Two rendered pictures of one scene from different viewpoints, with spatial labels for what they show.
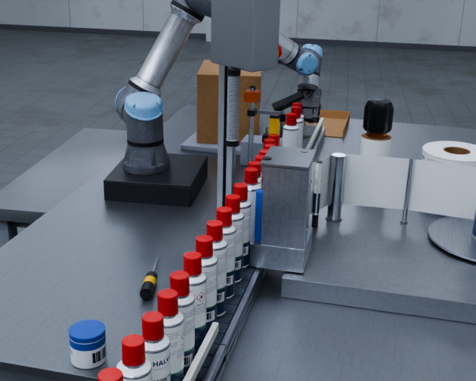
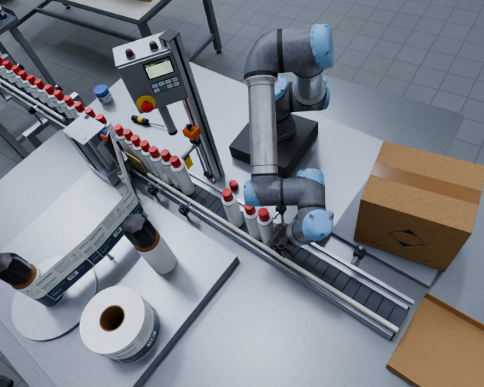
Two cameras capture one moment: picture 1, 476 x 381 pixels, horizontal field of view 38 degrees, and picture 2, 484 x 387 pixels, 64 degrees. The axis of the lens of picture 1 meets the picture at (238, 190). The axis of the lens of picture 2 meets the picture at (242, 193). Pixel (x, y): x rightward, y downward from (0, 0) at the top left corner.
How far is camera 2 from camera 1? 277 cm
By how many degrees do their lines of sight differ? 92
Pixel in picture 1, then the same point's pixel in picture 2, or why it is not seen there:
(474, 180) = (52, 276)
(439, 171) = (73, 255)
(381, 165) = (107, 221)
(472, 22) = not seen: outside the picture
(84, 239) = (209, 102)
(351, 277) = (75, 192)
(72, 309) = not seen: hidden behind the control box
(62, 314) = not seen: hidden behind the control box
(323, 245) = (114, 194)
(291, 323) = (81, 166)
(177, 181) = (239, 140)
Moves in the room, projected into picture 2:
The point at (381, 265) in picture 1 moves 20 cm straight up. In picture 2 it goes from (75, 213) to (48, 185)
